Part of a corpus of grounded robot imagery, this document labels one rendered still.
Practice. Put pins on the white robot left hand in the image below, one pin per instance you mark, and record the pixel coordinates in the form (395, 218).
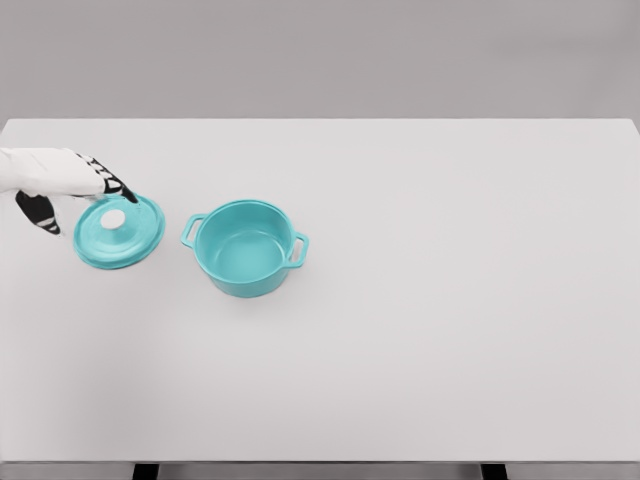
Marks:
(55, 172)

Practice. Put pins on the teal pot lid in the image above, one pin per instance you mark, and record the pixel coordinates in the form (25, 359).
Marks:
(120, 240)

